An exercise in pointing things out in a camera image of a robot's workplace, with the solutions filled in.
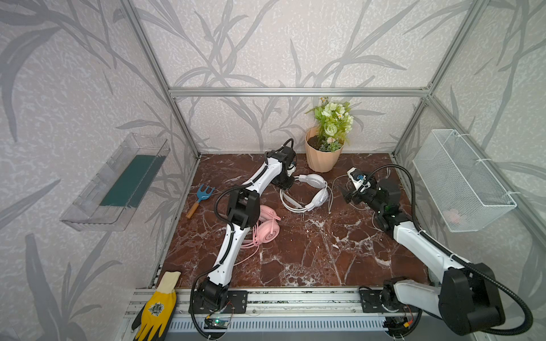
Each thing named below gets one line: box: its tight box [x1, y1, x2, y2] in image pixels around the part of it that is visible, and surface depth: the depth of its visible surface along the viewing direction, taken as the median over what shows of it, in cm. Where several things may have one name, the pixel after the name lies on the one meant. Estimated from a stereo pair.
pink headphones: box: [253, 204, 281, 247], surface depth 84 cm
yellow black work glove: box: [131, 270, 182, 341], surface depth 71 cm
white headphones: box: [279, 174, 330, 214], surface depth 98 cm
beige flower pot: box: [305, 126, 345, 173], surface depth 105 cm
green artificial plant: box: [304, 96, 355, 153], surface depth 98 cm
